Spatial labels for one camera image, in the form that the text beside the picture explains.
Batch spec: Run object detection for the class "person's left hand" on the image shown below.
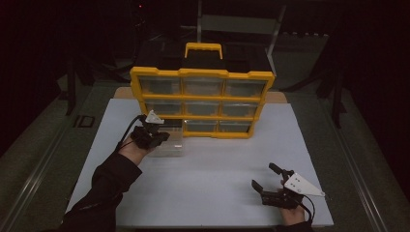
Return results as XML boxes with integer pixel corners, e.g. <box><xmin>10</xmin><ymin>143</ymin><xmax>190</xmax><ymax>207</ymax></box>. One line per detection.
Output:
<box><xmin>124</xmin><ymin>134</ymin><xmax>156</xmax><ymax>167</ymax></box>

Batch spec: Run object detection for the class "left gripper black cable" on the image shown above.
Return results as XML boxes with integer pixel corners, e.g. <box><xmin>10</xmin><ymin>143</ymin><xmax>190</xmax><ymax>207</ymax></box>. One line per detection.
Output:
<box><xmin>115</xmin><ymin>114</ymin><xmax>148</xmax><ymax>153</ymax></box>

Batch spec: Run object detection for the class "yellow and black drawer cabinet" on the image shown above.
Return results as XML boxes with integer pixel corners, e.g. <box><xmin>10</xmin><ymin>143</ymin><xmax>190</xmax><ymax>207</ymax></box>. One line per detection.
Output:
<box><xmin>130</xmin><ymin>42</ymin><xmax>276</xmax><ymax>140</ymax></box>

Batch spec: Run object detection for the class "clear plastic drawer box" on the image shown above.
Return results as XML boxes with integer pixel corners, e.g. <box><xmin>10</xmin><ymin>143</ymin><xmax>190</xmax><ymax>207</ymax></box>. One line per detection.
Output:
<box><xmin>150</xmin><ymin>126</ymin><xmax>185</xmax><ymax>159</ymax></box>

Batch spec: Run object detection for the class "black stand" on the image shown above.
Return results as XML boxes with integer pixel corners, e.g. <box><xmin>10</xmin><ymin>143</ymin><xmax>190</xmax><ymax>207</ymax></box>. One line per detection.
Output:
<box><xmin>64</xmin><ymin>57</ymin><xmax>98</xmax><ymax>117</ymax></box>
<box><xmin>317</xmin><ymin>69</ymin><xmax>347</xmax><ymax>130</ymax></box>

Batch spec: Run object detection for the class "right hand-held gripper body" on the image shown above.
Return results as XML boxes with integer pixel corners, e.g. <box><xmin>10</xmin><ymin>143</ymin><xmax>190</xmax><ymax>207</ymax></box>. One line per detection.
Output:
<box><xmin>260</xmin><ymin>169</ymin><xmax>327</xmax><ymax>210</ymax></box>

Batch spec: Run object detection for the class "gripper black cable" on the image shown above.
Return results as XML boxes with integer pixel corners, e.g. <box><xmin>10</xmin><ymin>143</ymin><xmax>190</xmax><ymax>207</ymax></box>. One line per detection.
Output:
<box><xmin>115</xmin><ymin>114</ymin><xmax>148</xmax><ymax>153</ymax></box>
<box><xmin>299</xmin><ymin>194</ymin><xmax>317</xmax><ymax>224</ymax></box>

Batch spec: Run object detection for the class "person's right hand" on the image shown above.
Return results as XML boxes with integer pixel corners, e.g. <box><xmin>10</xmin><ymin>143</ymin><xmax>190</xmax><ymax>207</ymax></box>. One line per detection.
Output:
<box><xmin>279</xmin><ymin>206</ymin><xmax>308</xmax><ymax>226</ymax></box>

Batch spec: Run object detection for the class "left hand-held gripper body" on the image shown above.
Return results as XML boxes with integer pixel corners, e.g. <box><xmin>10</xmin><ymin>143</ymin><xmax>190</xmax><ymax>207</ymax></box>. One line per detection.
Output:
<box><xmin>130</xmin><ymin>109</ymin><xmax>165</xmax><ymax>150</ymax></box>

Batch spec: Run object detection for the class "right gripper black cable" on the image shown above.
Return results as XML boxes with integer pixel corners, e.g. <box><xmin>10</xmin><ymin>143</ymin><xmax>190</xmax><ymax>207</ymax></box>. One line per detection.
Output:
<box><xmin>299</xmin><ymin>194</ymin><xmax>317</xmax><ymax>224</ymax></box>

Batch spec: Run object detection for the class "set of clear cabinet drawers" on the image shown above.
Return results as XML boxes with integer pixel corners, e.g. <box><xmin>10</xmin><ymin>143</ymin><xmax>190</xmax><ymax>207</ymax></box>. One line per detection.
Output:
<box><xmin>138</xmin><ymin>76</ymin><xmax>268</xmax><ymax>133</ymax></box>

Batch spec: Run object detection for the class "grey metal frame stand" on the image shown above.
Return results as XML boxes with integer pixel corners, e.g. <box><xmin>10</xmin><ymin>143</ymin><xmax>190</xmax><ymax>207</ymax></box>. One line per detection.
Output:
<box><xmin>196</xmin><ymin>0</ymin><xmax>288</xmax><ymax>76</ymax></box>

